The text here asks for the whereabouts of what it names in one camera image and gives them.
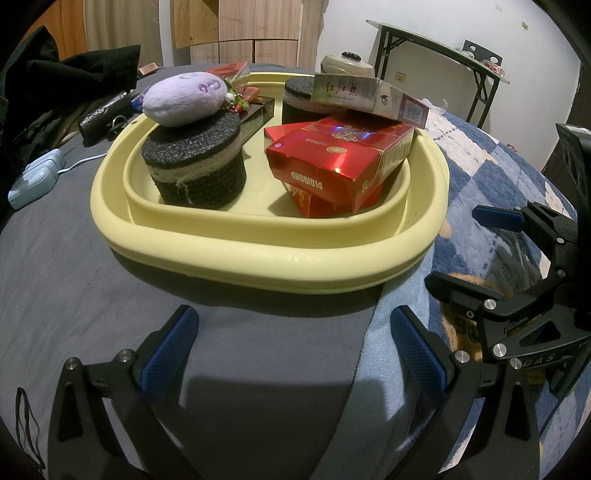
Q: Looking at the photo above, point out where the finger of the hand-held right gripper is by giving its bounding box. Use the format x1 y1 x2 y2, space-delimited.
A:
424 271 523 324
472 202 578 252

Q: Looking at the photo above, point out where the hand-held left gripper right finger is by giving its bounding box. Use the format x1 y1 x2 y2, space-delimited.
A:
390 306 543 480

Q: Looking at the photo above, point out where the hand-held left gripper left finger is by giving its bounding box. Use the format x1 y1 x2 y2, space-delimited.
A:
46 305 200 480

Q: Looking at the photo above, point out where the yellow plastic basin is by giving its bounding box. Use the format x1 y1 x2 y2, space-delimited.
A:
90 71 450 296

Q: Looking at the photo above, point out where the glossy red carton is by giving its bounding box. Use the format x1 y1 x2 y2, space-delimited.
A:
264 114 415 214
286 182 386 220

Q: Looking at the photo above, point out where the dark metallic red carton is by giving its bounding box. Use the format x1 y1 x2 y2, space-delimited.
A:
310 74 430 129

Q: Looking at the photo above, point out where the black foam cylinder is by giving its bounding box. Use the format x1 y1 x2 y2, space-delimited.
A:
141 112 247 208
281 76 324 125

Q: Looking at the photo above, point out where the round metal tin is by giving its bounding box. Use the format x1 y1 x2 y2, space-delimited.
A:
320 52 376 79

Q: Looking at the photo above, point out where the small red dark-sided box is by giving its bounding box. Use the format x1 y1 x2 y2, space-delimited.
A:
238 85 276 141

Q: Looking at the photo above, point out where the purple plush toy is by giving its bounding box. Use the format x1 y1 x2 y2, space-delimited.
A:
141 70 252 127

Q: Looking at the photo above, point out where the red and white carton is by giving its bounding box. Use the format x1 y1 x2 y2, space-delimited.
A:
203 61 251 93

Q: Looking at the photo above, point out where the blue checkered fleece blanket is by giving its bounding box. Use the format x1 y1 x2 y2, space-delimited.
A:
355 111 591 480

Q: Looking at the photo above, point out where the white cloth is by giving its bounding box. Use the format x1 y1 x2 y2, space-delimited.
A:
418 96 450 114

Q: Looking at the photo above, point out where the black folding table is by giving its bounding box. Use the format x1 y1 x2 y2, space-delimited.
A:
366 19 511 127

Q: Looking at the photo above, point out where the light blue plastic case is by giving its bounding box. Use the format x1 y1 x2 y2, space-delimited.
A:
8 148 66 210

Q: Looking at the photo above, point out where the dark shiny wrapper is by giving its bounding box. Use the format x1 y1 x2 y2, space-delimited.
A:
78 90 139 145

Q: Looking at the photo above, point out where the black jacket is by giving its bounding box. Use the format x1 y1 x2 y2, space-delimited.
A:
0 25 141 153

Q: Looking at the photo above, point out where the wooden wardrobe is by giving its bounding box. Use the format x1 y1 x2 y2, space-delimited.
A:
171 0 324 68

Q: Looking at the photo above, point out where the beige curtain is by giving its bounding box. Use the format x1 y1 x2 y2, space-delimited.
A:
83 0 160 65

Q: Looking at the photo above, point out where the brown wooden panel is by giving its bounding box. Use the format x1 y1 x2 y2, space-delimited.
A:
39 0 88 61

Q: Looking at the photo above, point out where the black cord loop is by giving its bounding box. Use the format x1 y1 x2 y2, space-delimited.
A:
15 387 43 468

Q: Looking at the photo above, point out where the white charging cable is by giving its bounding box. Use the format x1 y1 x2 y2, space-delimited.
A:
58 151 112 177

